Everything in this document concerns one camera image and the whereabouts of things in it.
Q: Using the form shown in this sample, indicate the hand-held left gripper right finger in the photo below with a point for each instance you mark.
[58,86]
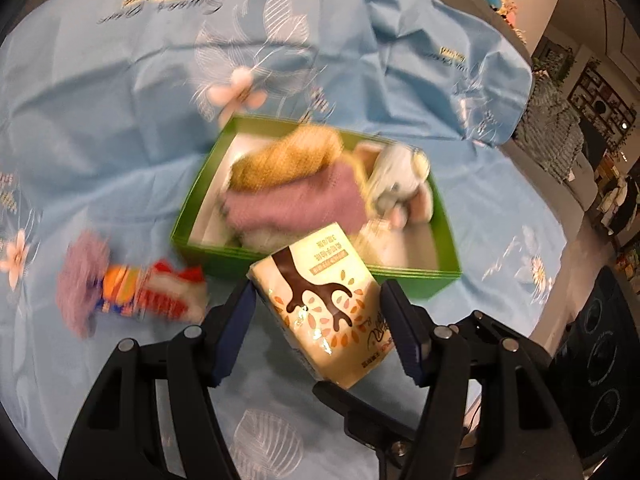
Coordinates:
[400,330]

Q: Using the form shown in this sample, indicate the lavender fuzzy cloth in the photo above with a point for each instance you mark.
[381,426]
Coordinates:
[80,280]

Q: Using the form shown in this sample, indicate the pale blue plush toy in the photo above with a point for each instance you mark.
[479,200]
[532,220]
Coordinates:
[395,175]

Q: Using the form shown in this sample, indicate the white towel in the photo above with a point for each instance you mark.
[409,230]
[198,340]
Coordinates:
[260,240]

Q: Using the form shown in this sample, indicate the light blue floral blanket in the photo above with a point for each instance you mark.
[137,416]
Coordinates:
[125,110]

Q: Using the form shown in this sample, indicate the red white striped soft item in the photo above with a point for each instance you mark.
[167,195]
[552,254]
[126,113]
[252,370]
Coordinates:
[170,295]

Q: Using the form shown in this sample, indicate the orange blue striped soft item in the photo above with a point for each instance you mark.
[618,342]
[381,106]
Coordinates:
[120,287]

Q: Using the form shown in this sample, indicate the green cardboard box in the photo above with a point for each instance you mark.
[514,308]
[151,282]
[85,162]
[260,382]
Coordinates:
[200,180]

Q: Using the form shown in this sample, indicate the mauve pink cloth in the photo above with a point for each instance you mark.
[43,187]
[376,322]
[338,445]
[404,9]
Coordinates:
[300,205]

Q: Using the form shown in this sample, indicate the cream tissue pack tree print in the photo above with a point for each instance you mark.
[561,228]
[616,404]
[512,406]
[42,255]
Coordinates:
[310,300]

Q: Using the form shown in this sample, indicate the olive yellow towel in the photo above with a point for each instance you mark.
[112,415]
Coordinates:
[285,160]

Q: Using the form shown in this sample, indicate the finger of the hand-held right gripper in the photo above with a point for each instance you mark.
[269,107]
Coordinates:
[360,410]

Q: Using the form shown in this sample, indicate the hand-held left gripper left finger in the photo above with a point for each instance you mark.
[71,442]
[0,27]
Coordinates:
[235,330]

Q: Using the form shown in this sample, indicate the wall photo frames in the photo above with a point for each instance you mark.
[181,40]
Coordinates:
[602,100]

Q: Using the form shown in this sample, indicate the grey quilted seat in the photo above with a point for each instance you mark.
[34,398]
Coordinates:
[550,130]

